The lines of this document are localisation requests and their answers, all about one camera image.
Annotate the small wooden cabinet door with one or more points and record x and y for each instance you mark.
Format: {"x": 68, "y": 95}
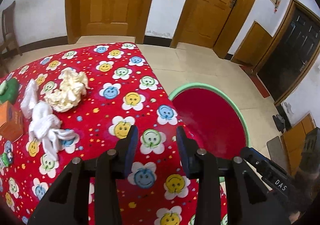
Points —
{"x": 253, "y": 46}

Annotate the wooden door right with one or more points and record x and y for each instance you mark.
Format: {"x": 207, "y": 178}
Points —
{"x": 213, "y": 24}

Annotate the green clover-shaped container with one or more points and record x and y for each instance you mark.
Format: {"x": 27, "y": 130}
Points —
{"x": 9, "y": 91}

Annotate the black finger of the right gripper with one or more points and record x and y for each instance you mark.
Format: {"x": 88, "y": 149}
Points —
{"x": 272, "y": 174}

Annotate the dark open doorway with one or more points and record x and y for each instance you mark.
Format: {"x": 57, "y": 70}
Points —
{"x": 291, "y": 53}

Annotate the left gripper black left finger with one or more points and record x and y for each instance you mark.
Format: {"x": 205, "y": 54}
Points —
{"x": 85, "y": 182}

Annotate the cream paper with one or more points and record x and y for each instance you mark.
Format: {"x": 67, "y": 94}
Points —
{"x": 73, "y": 85}

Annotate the white tissue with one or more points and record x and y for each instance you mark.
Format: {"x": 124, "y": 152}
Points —
{"x": 45, "y": 127}

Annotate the wooden dining chair far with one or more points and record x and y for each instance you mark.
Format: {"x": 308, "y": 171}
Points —
{"x": 8, "y": 29}

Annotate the red smiley flower tablecloth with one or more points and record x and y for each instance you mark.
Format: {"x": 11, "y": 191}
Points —
{"x": 124, "y": 92}

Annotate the orange cardboard box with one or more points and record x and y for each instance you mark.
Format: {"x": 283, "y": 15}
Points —
{"x": 11, "y": 122}

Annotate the red bin with green rim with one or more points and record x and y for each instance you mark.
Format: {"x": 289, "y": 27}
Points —
{"x": 213, "y": 125}

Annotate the green toy keychain figure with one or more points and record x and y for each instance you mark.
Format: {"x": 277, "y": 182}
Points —
{"x": 7, "y": 155}

